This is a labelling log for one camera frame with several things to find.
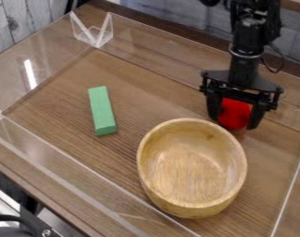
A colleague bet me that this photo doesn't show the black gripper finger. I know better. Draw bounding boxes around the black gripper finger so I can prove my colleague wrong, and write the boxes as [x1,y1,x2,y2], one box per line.
[246,100,267,130]
[207,90,222,120]

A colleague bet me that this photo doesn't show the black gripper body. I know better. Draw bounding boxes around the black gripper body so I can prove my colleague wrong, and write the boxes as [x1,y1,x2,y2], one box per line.
[199,70,283,111]

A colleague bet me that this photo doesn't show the red felt fruit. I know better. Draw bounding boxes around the red felt fruit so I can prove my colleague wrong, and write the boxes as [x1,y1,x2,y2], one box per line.
[218,98,251,130]

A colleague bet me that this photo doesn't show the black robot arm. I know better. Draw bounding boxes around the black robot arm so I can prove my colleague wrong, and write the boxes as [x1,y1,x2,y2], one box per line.
[198,0,283,130]

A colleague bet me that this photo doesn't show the wooden bowl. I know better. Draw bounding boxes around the wooden bowl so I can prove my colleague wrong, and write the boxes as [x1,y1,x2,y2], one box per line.
[136,118,247,218]

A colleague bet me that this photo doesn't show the clear acrylic tray walls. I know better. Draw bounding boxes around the clear acrylic tray walls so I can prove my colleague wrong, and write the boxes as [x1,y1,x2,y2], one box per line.
[0,7,300,237]

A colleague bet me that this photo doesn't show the green rectangular block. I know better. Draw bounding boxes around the green rectangular block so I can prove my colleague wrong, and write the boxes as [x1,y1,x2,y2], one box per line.
[88,86,116,136]

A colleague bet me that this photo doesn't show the black metal bracket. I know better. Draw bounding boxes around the black metal bracket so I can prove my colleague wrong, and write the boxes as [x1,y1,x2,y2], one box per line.
[19,206,63,237]

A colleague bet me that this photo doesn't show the black cable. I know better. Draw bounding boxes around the black cable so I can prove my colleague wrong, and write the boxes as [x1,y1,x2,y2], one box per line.
[0,213,31,237]

